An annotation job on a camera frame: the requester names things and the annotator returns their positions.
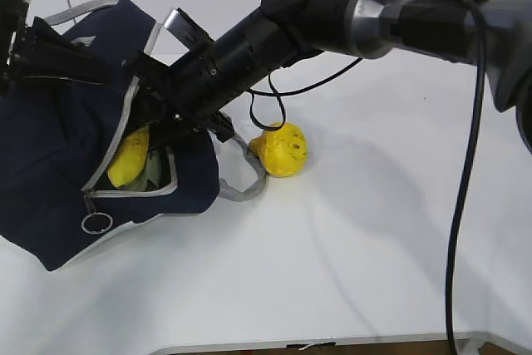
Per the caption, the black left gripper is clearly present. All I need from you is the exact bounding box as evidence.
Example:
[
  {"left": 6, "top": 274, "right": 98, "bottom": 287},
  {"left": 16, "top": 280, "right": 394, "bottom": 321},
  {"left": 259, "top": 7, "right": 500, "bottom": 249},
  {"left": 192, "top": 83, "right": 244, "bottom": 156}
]
[{"left": 1, "top": 0, "right": 113, "bottom": 96}]

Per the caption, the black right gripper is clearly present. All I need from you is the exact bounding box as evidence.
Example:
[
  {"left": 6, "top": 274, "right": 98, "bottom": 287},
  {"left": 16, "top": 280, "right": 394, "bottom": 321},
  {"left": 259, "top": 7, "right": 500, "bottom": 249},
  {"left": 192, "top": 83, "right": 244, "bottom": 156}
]
[{"left": 123, "top": 45, "right": 234, "bottom": 151}]

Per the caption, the yellow banana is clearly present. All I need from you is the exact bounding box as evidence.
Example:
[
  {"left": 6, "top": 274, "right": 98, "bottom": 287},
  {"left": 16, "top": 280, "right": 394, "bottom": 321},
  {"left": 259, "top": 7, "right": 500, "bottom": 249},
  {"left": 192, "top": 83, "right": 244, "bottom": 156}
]
[{"left": 106, "top": 126, "right": 150, "bottom": 188}]

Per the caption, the green lid glass container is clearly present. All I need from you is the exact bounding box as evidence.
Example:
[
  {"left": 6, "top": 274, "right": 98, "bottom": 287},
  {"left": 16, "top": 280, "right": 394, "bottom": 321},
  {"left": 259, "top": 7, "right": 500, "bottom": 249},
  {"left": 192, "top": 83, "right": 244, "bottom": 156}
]
[{"left": 122, "top": 150, "right": 171, "bottom": 192}]

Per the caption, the navy blue lunch bag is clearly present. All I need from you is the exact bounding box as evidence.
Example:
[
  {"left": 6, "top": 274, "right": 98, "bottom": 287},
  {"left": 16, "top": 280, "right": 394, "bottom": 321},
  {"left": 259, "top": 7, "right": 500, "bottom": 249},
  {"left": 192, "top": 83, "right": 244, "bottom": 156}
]
[{"left": 1, "top": 0, "right": 268, "bottom": 271}]

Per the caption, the yellow lemon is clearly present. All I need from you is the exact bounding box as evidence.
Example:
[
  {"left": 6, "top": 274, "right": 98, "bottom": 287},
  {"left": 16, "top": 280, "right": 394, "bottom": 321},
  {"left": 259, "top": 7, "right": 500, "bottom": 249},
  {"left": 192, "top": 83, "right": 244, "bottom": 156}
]
[{"left": 249, "top": 122, "right": 308, "bottom": 178}]

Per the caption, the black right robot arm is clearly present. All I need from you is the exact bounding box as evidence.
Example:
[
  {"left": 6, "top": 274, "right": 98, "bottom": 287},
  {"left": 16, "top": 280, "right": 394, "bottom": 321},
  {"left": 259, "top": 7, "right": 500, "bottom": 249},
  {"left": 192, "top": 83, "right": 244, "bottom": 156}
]
[{"left": 124, "top": 0, "right": 531, "bottom": 147}]

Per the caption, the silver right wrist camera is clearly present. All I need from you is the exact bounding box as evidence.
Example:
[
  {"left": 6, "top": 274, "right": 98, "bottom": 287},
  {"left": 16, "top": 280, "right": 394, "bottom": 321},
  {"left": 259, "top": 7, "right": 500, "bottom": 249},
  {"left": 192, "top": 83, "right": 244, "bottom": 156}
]
[{"left": 163, "top": 7, "right": 214, "bottom": 50}]

